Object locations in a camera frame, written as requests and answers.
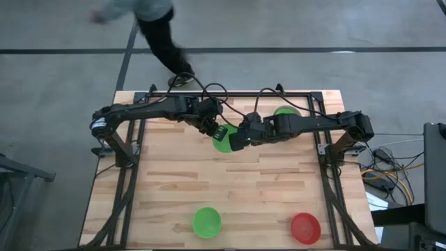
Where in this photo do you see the dark grey computer case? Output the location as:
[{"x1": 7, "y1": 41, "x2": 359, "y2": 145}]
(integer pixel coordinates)
[{"x1": 423, "y1": 121, "x2": 446, "y2": 236}]

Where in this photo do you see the black power adapter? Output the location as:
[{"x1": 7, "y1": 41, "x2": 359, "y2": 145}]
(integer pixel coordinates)
[
  {"x1": 372, "y1": 176, "x2": 397, "y2": 192},
  {"x1": 374, "y1": 149, "x2": 393, "y2": 163}
]

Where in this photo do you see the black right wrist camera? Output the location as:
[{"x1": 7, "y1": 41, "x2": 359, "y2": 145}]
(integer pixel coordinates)
[{"x1": 245, "y1": 112, "x2": 266, "y2": 130}]

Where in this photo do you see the black cabinet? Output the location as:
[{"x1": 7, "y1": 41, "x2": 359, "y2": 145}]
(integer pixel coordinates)
[{"x1": 371, "y1": 204, "x2": 446, "y2": 251}]

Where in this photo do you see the white ribbed bowl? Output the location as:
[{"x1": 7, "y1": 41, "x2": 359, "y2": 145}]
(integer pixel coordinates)
[{"x1": 272, "y1": 105, "x2": 303, "y2": 119}]

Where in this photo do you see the black metal rack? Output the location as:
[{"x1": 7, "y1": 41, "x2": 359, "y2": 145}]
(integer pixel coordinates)
[{"x1": 0, "y1": 153, "x2": 56, "y2": 251}]

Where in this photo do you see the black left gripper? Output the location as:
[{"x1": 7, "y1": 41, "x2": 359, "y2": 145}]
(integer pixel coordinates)
[{"x1": 187, "y1": 102, "x2": 224, "y2": 137}]

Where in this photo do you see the white paper sheet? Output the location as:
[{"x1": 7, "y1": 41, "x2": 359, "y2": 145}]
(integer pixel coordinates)
[{"x1": 365, "y1": 191, "x2": 390, "y2": 212}]

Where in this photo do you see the black aluminium table frame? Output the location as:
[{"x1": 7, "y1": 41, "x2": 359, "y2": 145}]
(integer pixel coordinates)
[{"x1": 80, "y1": 83, "x2": 379, "y2": 249}]

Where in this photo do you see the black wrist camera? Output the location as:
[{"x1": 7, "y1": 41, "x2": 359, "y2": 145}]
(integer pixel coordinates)
[
  {"x1": 198, "y1": 98, "x2": 224, "y2": 116},
  {"x1": 245, "y1": 112, "x2": 266, "y2": 130}
]

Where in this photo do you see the person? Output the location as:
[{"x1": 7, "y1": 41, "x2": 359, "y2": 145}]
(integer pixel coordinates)
[{"x1": 89, "y1": 0, "x2": 196, "y2": 88}]

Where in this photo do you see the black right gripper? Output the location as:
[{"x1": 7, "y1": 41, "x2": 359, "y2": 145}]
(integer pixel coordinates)
[{"x1": 213, "y1": 112, "x2": 279, "y2": 153}]

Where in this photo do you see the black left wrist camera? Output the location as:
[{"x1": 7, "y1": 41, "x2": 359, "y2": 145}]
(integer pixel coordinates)
[{"x1": 198, "y1": 98, "x2": 224, "y2": 116}]

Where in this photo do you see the white cable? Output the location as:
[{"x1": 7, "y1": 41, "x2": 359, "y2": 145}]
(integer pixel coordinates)
[{"x1": 372, "y1": 138, "x2": 425, "y2": 149}]

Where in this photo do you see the red plastic bowl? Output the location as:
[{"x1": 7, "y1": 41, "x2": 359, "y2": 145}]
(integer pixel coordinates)
[{"x1": 291, "y1": 212, "x2": 322, "y2": 245}]

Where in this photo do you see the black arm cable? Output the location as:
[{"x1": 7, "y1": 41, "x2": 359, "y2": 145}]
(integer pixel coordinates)
[
  {"x1": 254, "y1": 87, "x2": 341, "y2": 121},
  {"x1": 153, "y1": 72, "x2": 250, "y2": 121}
]

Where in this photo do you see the yellow cable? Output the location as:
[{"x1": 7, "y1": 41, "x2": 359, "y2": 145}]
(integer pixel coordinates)
[{"x1": 360, "y1": 162, "x2": 424, "y2": 206}]

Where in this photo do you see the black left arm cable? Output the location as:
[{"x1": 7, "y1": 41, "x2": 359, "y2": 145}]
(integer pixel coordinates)
[{"x1": 153, "y1": 72, "x2": 250, "y2": 121}]

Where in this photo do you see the green plastic bowl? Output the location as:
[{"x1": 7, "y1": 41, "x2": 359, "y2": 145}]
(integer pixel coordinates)
[
  {"x1": 192, "y1": 206, "x2": 223, "y2": 240},
  {"x1": 211, "y1": 123, "x2": 241, "y2": 154},
  {"x1": 275, "y1": 107, "x2": 301, "y2": 118}
]

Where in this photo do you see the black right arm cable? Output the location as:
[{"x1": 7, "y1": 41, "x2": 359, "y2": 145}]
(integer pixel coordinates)
[{"x1": 254, "y1": 87, "x2": 341, "y2": 121}]

